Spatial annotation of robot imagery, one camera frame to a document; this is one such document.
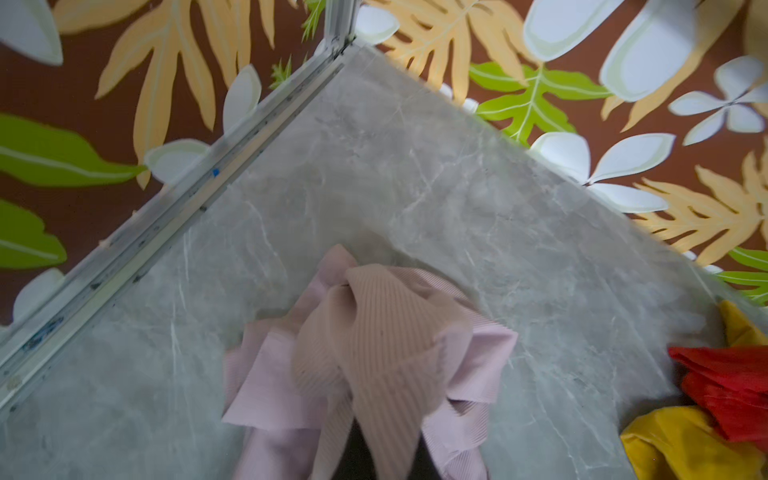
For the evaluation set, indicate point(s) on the light pink ribbed cloth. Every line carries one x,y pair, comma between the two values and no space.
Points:
376,372

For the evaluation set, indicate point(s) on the yellow cloth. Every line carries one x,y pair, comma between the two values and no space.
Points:
682,442

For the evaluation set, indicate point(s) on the red cloth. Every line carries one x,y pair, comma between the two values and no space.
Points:
731,385

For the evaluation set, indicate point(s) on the aluminium frame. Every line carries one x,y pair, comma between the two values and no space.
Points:
67,303

